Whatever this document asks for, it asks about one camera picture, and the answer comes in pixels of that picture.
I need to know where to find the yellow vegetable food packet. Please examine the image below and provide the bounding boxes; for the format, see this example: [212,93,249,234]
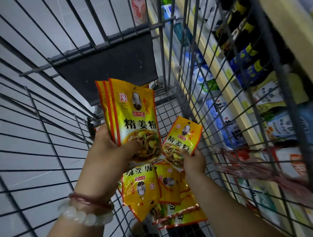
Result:
[161,116,203,170]
[109,78,163,163]
[95,80,117,143]

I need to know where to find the person's left hand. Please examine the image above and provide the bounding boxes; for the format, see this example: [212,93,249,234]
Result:
[73,124,143,198]

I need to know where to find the black plastic cart flap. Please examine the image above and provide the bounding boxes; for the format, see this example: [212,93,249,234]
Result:
[51,32,160,106]

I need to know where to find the grey wire shopping cart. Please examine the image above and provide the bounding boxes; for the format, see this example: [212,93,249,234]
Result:
[0,0,313,237]

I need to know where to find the row of blue packets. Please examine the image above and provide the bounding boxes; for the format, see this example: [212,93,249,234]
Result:
[161,0,247,149]

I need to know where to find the dark red bracelet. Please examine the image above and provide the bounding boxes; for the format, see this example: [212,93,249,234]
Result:
[68,192,115,208]

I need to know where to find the white bead bracelet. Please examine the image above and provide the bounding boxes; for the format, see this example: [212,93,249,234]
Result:
[58,201,115,227]

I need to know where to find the pile of seasoning packets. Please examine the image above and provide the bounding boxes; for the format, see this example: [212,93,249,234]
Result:
[117,160,208,230]

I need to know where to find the person's right forearm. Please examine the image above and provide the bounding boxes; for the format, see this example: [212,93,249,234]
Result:
[185,171,285,237]

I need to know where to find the person's right hand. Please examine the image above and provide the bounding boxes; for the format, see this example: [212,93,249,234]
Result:
[181,146,207,180]

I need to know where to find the rows of assorted seasoning packets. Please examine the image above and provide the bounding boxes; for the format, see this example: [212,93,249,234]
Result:
[220,146,313,230]

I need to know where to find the blue white pouch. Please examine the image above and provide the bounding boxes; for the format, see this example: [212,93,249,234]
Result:
[264,105,313,143]

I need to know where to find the pale green pouch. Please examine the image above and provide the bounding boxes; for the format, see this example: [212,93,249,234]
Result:
[252,73,310,114]

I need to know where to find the row of small dark bottles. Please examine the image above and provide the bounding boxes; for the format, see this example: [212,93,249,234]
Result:
[213,0,295,89]

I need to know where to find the wooden store shelving with goods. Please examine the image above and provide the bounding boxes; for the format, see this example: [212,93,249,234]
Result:
[147,0,313,237]

